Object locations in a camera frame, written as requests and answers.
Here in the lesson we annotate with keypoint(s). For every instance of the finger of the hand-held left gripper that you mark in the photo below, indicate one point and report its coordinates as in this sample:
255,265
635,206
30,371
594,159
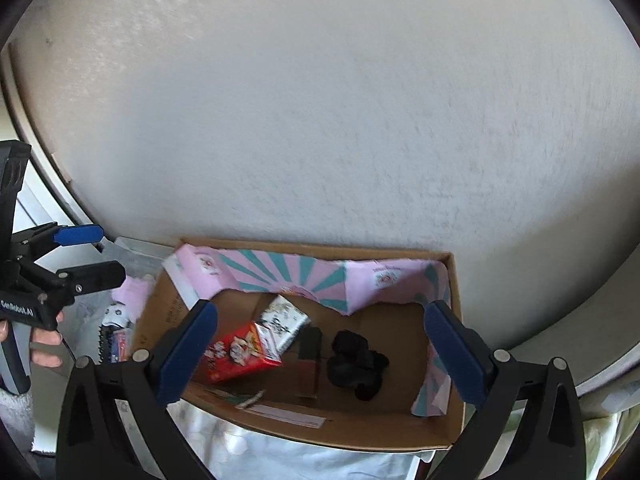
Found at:
77,234
95,276

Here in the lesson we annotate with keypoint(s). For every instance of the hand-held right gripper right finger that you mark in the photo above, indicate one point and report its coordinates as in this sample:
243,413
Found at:
455,355

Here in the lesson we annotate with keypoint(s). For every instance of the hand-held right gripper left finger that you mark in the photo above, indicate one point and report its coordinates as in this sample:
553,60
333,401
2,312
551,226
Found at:
187,355

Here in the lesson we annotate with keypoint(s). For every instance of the pink fluffy cloth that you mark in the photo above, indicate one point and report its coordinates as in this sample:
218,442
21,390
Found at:
132,292

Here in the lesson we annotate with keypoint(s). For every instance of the white sock with black print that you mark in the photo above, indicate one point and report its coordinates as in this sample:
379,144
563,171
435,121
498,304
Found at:
117,314

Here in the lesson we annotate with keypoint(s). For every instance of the pink striped cardboard box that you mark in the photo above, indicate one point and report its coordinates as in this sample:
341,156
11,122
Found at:
395,395

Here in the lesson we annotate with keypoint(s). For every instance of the person's left forearm fuzzy sleeve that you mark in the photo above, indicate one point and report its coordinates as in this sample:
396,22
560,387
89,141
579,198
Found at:
15,420

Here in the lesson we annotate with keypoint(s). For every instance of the person's left hand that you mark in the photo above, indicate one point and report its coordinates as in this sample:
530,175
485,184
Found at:
45,337

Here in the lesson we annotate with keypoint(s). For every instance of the red snack packet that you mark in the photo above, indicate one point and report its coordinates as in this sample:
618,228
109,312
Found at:
235,355

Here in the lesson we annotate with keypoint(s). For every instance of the white plastic tray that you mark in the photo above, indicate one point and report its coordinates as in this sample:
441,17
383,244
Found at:
135,246

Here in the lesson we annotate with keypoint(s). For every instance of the small colourful packet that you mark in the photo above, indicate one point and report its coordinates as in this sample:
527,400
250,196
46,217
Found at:
121,347

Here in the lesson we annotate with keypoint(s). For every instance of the black hair comb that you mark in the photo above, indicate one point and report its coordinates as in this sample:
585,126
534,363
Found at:
104,345

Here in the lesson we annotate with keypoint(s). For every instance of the black-and-white printed sock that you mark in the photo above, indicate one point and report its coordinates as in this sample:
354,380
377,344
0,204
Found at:
282,322

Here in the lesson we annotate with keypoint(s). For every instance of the black rolled sock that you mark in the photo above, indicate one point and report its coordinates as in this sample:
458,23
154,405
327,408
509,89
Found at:
350,360

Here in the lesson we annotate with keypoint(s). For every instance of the dark rectangular case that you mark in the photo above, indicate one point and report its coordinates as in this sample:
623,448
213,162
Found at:
310,345

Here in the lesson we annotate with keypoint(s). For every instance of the floral bedsheet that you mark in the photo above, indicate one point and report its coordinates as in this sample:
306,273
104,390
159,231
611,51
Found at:
300,460

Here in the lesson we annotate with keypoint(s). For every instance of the white window frame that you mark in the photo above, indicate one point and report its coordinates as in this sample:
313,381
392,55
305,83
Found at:
50,180

